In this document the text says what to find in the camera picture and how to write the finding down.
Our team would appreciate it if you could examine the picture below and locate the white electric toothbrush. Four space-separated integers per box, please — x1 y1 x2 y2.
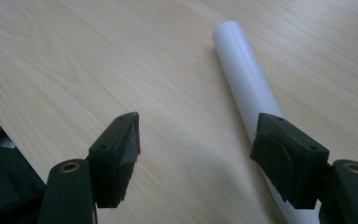
212 21 322 224

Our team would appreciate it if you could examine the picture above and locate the dark cloth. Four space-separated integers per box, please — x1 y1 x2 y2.
0 102 47 224

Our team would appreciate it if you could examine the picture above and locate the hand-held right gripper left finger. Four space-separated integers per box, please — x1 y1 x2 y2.
88 111 142 209

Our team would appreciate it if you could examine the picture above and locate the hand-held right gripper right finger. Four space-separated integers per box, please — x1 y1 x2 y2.
250 112 330 210

